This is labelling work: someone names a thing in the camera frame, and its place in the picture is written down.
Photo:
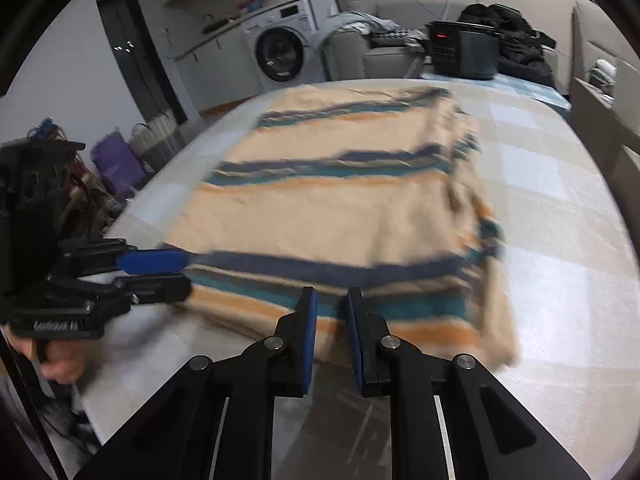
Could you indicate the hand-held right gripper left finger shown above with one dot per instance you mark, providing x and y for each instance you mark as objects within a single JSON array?
[{"x": 307, "y": 340}]

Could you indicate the houndstooth cushion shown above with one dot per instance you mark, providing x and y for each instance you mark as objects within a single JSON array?
[{"x": 395, "y": 37}]

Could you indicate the teal checked tablecloth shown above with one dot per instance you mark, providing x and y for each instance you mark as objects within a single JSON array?
[{"x": 530, "y": 91}]

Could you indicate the grey side counter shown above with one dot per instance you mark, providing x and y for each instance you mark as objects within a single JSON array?
[{"x": 620, "y": 150}]

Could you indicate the black electric cooker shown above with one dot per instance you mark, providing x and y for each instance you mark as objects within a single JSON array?
[{"x": 475, "y": 52}]

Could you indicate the purple bag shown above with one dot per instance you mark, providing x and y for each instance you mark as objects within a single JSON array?
[{"x": 117, "y": 160}]

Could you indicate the grey clothes pile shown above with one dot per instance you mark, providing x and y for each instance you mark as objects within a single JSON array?
[{"x": 350, "y": 22}]

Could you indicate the woven striped basket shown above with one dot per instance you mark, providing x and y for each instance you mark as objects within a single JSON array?
[{"x": 160, "y": 135}]

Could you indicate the person's left hand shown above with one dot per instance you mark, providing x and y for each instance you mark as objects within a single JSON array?
[{"x": 60, "y": 365}]

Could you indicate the grey sofa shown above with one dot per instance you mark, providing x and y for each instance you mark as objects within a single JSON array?
[{"x": 385, "y": 60}]

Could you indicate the white kitchen counter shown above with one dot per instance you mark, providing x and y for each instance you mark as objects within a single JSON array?
[{"x": 220, "y": 65}]

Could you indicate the dark door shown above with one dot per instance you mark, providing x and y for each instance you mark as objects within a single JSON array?
[{"x": 135, "y": 60}]

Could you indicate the grey upright cushion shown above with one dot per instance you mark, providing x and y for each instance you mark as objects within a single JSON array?
[{"x": 595, "y": 35}]

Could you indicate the striped beige shirt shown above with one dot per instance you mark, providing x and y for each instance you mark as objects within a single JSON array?
[{"x": 325, "y": 210}]

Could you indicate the pale checked tablecloth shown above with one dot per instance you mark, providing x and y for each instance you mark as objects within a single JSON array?
[{"x": 550, "y": 210}]

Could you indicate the white washing machine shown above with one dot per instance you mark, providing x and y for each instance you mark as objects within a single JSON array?
[{"x": 280, "y": 50}]

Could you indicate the blue plastic container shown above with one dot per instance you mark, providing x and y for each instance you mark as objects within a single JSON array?
[{"x": 252, "y": 4}]

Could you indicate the cluttered storage rack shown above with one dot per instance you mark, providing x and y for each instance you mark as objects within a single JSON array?
[{"x": 90, "y": 195}]

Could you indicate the black jacket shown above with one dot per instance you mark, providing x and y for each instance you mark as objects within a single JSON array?
[{"x": 520, "y": 45}]

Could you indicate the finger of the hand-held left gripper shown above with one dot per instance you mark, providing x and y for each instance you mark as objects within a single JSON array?
[
  {"x": 155, "y": 287},
  {"x": 150, "y": 261}
]

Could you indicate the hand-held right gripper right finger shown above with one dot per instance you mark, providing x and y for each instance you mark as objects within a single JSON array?
[{"x": 356, "y": 340}]

